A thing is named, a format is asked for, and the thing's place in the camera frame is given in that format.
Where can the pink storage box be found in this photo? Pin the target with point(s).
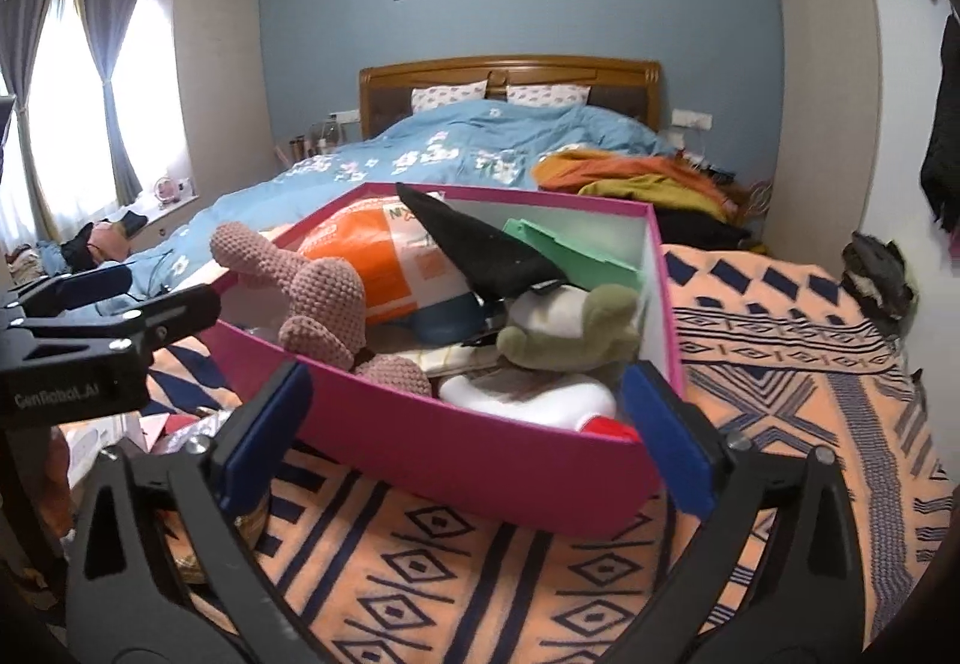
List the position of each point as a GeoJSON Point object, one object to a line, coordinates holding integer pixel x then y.
{"type": "Point", "coordinates": [570, 483]}

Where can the dark clothes pile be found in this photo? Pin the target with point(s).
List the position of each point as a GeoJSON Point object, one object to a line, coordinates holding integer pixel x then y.
{"type": "Point", "coordinates": [875, 274]}

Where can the orange patterned blanket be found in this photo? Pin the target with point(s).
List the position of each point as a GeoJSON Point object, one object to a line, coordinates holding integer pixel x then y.
{"type": "Point", "coordinates": [781, 502]}

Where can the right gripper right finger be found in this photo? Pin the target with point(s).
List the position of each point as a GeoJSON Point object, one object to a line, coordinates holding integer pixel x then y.
{"type": "Point", "coordinates": [684, 446]}

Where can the mustard yellow garment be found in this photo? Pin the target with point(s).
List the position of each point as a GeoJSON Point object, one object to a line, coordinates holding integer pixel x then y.
{"type": "Point", "coordinates": [659, 191]}

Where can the wooden headboard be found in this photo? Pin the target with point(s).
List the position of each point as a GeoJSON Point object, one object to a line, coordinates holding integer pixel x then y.
{"type": "Point", "coordinates": [631, 87]}

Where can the pink crochet teddy bear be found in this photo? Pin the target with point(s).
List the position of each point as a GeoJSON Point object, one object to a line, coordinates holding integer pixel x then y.
{"type": "Point", "coordinates": [326, 316]}

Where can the right patterned pillow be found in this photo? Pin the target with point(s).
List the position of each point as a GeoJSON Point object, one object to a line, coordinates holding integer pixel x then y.
{"type": "Point", "coordinates": [547, 96]}

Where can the black hanging jacket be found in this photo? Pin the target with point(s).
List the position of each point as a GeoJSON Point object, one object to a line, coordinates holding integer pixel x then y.
{"type": "Point", "coordinates": [940, 172]}

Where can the orange white snack bag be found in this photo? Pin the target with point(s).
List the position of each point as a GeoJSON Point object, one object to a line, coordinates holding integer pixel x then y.
{"type": "Point", "coordinates": [406, 277]}

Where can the black pointed hat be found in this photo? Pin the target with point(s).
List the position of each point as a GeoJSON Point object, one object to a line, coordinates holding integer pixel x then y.
{"type": "Point", "coordinates": [497, 267]}

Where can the green cardboard box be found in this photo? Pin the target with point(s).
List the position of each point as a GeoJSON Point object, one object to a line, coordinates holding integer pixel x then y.
{"type": "Point", "coordinates": [584, 268]}

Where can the orange garment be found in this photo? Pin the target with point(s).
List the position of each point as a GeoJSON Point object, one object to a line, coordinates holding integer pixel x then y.
{"type": "Point", "coordinates": [569, 171]}

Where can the black garment on bed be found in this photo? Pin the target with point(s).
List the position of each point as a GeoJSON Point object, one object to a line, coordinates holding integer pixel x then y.
{"type": "Point", "coordinates": [696, 229]}

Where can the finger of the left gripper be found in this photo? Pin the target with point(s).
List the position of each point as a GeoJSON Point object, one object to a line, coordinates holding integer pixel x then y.
{"type": "Point", "coordinates": [52, 295]}

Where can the white bottle red cap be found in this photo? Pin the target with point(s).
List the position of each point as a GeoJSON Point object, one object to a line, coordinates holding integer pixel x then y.
{"type": "Point", "coordinates": [557, 400]}

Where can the green plush toy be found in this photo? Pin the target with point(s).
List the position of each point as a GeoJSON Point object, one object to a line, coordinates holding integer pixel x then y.
{"type": "Point", "coordinates": [572, 330]}

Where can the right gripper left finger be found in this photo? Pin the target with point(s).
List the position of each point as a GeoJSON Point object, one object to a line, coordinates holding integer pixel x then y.
{"type": "Point", "coordinates": [252, 442]}

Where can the left patterned pillow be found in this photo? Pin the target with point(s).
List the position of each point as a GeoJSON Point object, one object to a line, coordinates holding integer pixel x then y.
{"type": "Point", "coordinates": [435, 97]}

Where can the grey curtain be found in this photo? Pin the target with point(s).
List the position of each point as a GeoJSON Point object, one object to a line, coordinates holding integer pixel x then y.
{"type": "Point", "coordinates": [105, 23]}
{"type": "Point", "coordinates": [22, 26]}

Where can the blue floral duvet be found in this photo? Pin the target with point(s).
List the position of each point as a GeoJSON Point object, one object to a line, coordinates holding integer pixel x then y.
{"type": "Point", "coordinates": [481, 143]}

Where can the patterned pillow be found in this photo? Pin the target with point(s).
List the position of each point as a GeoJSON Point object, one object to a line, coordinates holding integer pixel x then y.
{"type": "Point", "coordinates": [547, 96]}
{"type": "Point", "coordinates": [435, 97]}

